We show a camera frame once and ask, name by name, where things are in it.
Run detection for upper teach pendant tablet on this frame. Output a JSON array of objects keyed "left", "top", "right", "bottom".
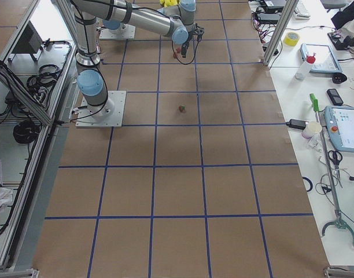
[{"left": 300, "top": 43, "right": 342, "bottom": 74}]

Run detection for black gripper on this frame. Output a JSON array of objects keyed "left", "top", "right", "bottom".
[{"left": 180, "top": 24, "right": 205, "bottom": 57}]

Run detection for aluminium frame post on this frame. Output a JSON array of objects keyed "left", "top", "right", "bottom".
[{"left": 263, "top": 0, "right": 298, "bottom": 65}]

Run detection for black power adapter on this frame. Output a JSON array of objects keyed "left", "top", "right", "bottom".
[{"left": 286, "top": 119, "right": 308, "bottom": 130}]

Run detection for black handled scissors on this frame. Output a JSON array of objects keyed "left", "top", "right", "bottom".
[{"left": 327, "top": 151, "right": 343, "bottom": 187}]

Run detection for yellow banana bunch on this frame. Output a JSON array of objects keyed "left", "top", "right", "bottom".
[{"left": 159, "top": 0, "right": 180, "bottom": 8}]

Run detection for white paper cup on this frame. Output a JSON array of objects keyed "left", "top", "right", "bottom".
[{"left": 301, "top": 122, "right": 322, "bottom": 139}]

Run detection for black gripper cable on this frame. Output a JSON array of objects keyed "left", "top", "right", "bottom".
[{"left": 171, "top": 28, "right": 202, "bottom": 65}]

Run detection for coiled black cable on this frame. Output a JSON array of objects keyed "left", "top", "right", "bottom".
[{"left": 13, "top": 119, "right": 36, "bottom": 144}]

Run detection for teach pendant tablet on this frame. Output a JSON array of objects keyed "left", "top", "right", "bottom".
[
  {"left": 324, "top": 105, "right": 354, "bottom": 152},
  {"left": 300, "top": 43, "right": 342, "bottom": 74}
]

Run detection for long reacher grabber tool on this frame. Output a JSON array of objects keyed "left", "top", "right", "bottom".
[{"left": 309, "top": 93, "right": 354, "bottom": 253}]

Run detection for grey control box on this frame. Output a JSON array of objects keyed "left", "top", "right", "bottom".
[{"left": 12, "top": 21, "right": 43, "bottom": 62}]

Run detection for black round holder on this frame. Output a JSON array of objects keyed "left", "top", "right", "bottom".
[{"left": 331, "top": 72, "right": 348, "bottom": 85}]

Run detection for lower teach pendant tablet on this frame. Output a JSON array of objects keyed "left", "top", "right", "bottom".
[{"left": 324, "top": 105, "right": 354, "bottom": 152}]

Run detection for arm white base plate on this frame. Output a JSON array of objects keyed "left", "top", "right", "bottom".
[
  {"left": 99, "top": 24, "right": 136, "bottom": 41},
  {"left": 75, "top": 90, "right": 127, "bottom": 128}
]

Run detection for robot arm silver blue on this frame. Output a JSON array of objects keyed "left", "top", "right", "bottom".
[
  {"left": 97, "top": 1, "right": 196, "bottom": 43},
  {"left": 57, "top": 1, "right": 204, "bottom": 76}
]

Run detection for white bottle red cap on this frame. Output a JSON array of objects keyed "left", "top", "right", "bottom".
[{"left": 294, "top": 53, "right": 316, "bottom": 81}]

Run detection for yellow tape roll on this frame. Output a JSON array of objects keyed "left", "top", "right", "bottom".
[{"left": 283, "top": 32, "right": 300, "bottom": 46}]

